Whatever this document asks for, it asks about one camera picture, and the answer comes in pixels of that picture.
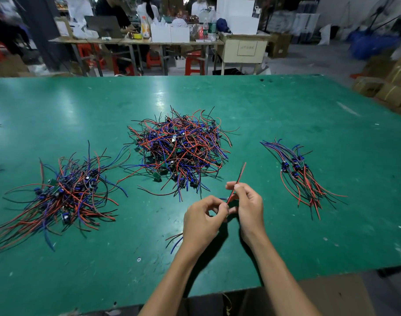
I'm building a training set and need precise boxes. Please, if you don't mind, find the person's right hand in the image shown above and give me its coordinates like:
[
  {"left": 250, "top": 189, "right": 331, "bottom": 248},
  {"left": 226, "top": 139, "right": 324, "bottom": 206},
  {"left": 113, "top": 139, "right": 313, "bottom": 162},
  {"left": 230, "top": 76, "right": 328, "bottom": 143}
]
[{"left": 226, "top": 181, "right": 266, "bottom": 245}]

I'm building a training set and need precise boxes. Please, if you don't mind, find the person's left hand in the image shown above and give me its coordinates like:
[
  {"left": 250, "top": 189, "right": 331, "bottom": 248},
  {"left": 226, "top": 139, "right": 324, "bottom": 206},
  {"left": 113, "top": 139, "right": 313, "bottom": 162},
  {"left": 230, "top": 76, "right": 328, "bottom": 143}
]
[{"left": 181, "top": 195, "right": 229, "bottom": 259}]

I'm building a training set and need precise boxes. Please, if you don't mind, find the single red blue wire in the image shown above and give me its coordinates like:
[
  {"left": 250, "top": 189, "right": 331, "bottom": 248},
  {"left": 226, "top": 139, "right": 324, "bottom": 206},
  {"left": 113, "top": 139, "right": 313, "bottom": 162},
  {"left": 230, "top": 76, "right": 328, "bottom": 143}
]
[{"left": 166, "top": 161, "right": 249, "bottom": 254}]

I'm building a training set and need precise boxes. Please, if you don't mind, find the small bunch of set-aside wires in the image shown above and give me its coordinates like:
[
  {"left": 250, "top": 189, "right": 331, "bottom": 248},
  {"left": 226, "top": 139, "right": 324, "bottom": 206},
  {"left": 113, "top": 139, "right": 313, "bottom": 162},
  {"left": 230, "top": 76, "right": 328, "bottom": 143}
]
[{"left": 260, "top": 139, "right": 348, "bottom": 221}]

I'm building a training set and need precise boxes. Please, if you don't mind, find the pile of wires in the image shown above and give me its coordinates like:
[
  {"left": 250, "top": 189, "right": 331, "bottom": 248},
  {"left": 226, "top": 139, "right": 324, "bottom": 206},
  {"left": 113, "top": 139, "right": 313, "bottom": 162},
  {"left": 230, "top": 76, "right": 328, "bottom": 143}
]
[{"left": 118, "top": 107, "right": 234, "bottom": 201}]

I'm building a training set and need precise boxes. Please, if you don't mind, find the person's left forearm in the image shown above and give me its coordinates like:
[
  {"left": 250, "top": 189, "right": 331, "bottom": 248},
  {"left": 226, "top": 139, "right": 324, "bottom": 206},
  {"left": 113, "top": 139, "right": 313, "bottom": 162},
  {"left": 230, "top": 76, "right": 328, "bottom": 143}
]
[{"left": 139, "top": 250, "right": 208, "bottom": 316}]

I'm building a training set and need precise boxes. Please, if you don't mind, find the person's right forearm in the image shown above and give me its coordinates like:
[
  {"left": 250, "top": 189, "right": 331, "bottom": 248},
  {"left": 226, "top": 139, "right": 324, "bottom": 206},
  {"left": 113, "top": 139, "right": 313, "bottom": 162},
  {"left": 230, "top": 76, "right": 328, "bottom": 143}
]
[{"left": 243, "top": 235, "right": 322, "bottom": 316}]

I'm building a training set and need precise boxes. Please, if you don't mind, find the cream cabinet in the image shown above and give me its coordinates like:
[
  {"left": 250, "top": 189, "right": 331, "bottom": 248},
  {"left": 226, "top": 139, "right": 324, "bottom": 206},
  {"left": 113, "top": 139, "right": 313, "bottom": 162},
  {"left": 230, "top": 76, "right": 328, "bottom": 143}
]
[{"left": 215, "top": 34, "right": 270, "bottom": 75}]

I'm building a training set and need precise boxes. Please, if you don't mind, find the brown cardboard box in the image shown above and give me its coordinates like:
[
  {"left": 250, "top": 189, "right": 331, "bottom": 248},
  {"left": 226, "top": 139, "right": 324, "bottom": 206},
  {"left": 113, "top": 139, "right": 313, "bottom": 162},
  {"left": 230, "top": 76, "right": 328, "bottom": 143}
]
[{"left": 266, "top": 34, "right": 292, "bottom": 58}]

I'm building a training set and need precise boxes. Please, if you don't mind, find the row of white containers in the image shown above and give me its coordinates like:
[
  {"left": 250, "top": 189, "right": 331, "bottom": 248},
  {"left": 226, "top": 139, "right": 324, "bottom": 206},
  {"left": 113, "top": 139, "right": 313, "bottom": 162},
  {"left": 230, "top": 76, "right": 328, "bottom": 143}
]
[{"left": 150, "top": 22, "right": 191, "bottom": 44}]

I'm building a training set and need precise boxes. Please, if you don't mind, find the stack of white boxes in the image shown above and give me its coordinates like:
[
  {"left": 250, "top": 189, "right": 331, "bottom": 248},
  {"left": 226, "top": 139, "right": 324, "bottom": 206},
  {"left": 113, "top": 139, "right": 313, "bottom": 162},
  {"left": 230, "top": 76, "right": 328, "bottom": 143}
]
[{"left": 215, "top": 0, "right": 261, "bottom": 36}]

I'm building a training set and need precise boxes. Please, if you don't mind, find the long wooden work table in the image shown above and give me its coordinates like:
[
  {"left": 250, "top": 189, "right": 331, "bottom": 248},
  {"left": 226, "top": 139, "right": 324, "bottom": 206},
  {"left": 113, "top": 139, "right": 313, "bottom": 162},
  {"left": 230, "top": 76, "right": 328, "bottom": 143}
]
[{"left": 49, "top": 36, "right": 270, "bottom": 76}]

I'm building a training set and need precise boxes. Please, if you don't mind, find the heap of blue bags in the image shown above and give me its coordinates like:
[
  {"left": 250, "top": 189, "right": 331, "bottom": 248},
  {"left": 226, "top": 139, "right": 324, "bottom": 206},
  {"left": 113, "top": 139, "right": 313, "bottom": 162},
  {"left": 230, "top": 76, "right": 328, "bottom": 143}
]
[{"left": 347, "top": 29, "right": 401, "bottom": 61}]

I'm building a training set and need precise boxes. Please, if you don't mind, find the grey laptop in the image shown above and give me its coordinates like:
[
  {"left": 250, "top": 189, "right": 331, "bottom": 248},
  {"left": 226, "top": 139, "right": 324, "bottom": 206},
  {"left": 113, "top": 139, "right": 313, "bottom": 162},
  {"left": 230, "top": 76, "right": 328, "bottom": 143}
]
[{"left": 85, "top": 15, "right": 122, "bottom": 38}]

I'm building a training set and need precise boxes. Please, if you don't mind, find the row of cardboard boxes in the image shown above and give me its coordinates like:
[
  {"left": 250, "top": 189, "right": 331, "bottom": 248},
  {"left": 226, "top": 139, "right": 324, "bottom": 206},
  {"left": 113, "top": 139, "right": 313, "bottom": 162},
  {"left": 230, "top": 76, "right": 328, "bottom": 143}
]
[{"left": 0, "top": 52, "right": 30, "bottom": 78}]

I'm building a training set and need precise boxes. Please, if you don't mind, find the dark pillar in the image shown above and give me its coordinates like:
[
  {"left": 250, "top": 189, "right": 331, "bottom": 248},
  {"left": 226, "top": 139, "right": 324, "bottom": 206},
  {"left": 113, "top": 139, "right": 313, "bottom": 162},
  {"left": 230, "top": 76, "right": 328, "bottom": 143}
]
[{"left": 16, "top": 0, "right": 73, "bottom": 70}]

